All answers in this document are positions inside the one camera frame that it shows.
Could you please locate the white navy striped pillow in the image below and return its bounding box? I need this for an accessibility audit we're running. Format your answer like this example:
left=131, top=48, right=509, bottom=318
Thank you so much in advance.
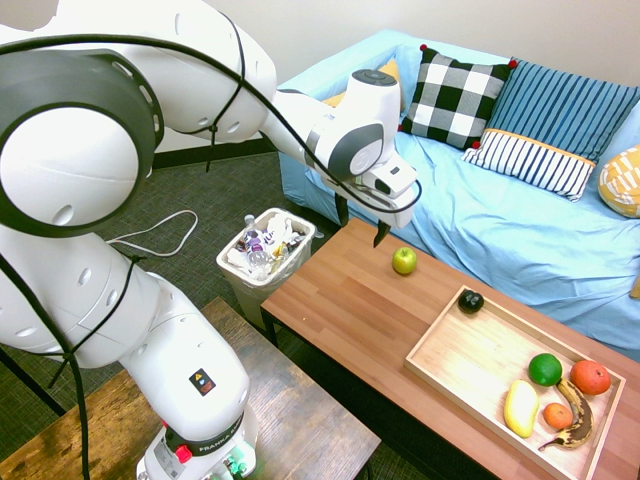
left=460, top=127, right=597, bottom=203

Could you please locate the reddish wooden coffee table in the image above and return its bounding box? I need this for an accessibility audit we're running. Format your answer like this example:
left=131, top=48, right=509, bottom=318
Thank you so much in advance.
left=259, top=215, right=640, bottom=480

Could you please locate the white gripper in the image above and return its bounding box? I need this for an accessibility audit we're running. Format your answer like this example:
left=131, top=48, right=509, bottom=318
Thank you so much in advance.
left=325, top=174, right=419, bottom=250

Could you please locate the white trash bin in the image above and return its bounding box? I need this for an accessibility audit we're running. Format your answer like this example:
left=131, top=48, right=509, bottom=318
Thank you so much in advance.
left=215, top=207, right=318, bottom=332

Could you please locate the light wooden tray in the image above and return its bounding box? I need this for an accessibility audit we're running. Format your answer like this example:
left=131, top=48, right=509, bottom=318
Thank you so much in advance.
left=403, top=284, right=627, bottom=480

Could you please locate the rustic dark wooden table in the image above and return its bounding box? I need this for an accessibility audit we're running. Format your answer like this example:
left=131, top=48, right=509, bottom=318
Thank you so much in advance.
left=0, top=295, right=382, bottom=480

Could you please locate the green lime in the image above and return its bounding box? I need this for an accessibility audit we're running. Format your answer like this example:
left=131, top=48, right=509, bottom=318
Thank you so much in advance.
left=528, top=352, right=564, bottom=387

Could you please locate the small orange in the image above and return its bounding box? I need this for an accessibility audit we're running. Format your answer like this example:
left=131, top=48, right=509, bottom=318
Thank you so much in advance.
left=542, top=402, right=575, bottom=431

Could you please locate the yellow mango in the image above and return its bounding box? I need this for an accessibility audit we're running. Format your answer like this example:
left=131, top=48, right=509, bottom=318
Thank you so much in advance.
left=503, top=379, right=541, bottom=440

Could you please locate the black camera tripod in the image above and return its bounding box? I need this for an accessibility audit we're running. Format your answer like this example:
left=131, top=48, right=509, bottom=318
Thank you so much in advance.
left=0, top=347, right=68, bottom=417

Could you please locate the yellow patterned bolster pillow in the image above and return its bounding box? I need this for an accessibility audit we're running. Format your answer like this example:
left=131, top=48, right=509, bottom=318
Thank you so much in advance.
left=598, top=144, right=640, bottom=219

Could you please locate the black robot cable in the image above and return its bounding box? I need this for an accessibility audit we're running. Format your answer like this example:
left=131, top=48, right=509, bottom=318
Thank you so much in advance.
left=0, top=33, right=424, bottom=480

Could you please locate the large red-orange orange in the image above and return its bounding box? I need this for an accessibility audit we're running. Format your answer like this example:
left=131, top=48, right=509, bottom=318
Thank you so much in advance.
left=569, top=359, right=613, bottom=397

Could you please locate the white floor cable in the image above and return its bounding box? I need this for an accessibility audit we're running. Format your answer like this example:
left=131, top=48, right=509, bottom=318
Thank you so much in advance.
left=104, top=209, right=200, bottom=259

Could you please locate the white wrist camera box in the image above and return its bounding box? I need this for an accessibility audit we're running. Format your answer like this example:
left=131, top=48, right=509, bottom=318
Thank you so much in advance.
left=368, top=153, right=418, bottom=200

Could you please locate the black white checked pillow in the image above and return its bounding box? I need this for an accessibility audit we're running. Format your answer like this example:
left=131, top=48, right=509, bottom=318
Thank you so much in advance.
left=399, top=43, right=519, bottom=151

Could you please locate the overripe spotted banana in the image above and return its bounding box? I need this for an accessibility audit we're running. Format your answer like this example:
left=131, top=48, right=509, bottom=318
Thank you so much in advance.
left=537, top=378, right=595, bottom=452

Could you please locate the blue striped pillow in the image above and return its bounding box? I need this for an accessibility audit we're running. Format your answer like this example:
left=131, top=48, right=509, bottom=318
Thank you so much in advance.
left=487, top=58, right=640, bottom=164

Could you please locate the plain mustard pillow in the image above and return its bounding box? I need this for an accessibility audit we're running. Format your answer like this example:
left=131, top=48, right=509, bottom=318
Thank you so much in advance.
left=322, top=58, right=404, bottom=111

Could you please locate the clear bottle with purple label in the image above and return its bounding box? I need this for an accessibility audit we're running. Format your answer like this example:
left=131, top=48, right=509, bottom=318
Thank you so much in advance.
left=242, top=214, right=272, bottom=267

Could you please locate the black round fruit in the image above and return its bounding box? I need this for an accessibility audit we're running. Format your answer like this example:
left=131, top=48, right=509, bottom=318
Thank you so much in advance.
left=457, top=290, right=485, bottom=316

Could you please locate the green apple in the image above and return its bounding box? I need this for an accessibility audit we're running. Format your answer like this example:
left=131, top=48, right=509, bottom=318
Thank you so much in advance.
left=391, top=246, right=419, bottom=276

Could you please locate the light blue sofa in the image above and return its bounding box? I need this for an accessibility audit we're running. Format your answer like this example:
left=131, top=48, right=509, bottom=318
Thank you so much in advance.
left=277, top=28, right=640, bottom=362

